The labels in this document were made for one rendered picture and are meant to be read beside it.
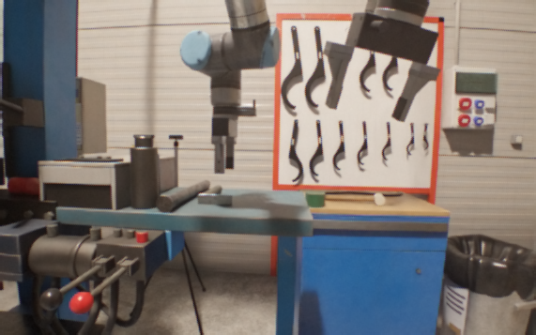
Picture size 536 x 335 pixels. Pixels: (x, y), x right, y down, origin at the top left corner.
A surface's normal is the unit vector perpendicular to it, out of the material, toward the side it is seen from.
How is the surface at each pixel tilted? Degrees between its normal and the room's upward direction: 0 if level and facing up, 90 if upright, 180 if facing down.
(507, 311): 93
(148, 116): 90
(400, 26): 114
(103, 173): 90
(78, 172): 90
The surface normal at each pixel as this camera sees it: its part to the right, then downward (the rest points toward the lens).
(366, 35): 0.10, 0.48
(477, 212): -0.06, 0.09
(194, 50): -0.39, 0.07
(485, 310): -0.64, 0.11
